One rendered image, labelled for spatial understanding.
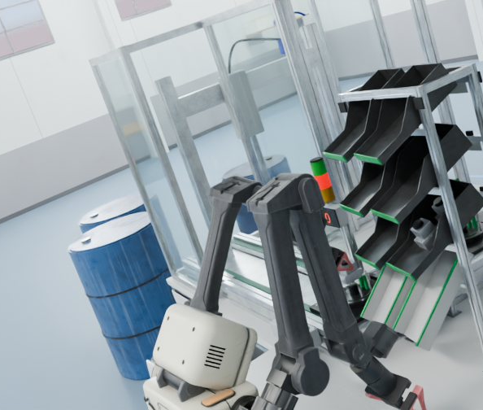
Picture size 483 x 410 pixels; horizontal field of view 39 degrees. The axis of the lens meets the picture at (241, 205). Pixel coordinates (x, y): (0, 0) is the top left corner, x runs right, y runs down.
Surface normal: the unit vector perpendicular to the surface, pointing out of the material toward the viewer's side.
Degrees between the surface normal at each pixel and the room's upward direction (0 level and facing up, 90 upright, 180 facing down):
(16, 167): 90
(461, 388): 0
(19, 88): 90
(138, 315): 90
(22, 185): 90
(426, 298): 45
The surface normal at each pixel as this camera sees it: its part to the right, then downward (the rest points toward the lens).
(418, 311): -0.87, -0.38
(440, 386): -0.32, -0.91
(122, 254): 0.28, 0.16
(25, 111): 0.53, 0.05
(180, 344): -0.80, -0.32
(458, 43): -0.79, 0.40
